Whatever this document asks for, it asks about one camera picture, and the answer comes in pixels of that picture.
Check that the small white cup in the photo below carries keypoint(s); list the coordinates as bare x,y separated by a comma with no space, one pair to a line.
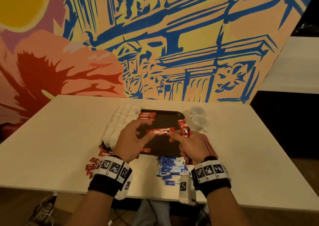
198,110
199,121

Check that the bundle of red stir sticks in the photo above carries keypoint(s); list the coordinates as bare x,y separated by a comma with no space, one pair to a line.
210,146

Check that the row of tea bags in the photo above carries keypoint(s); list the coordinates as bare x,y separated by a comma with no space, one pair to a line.
119,123

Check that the person's right hand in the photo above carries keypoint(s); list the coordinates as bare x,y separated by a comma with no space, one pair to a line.
194,146

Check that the pile of red Nescafe sachets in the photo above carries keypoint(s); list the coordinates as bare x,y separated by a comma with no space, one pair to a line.
92,167

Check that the pile of blue sugar sachets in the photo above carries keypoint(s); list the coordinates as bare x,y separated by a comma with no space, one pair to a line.
172,169

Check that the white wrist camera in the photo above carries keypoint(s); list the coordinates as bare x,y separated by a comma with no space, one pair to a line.
184,188
124,188

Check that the dark brown tray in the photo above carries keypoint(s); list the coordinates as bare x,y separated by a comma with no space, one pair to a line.
167,121

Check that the black right wristband with markers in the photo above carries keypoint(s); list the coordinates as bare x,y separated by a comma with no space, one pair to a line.
212,178

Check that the black wristband with markers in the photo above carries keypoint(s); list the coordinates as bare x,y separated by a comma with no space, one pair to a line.
212,178
107,176

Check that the person's left hand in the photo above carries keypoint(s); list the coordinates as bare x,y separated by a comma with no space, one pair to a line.
127,143

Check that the black left wristband with markers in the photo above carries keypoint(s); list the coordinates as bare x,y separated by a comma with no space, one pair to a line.
107,176

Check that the person's left forearm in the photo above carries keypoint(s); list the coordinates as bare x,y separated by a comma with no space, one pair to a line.
89,208

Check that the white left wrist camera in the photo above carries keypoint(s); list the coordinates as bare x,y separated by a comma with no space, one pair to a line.
124,188

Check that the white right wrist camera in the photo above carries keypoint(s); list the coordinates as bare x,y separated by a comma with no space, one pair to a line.
184,188

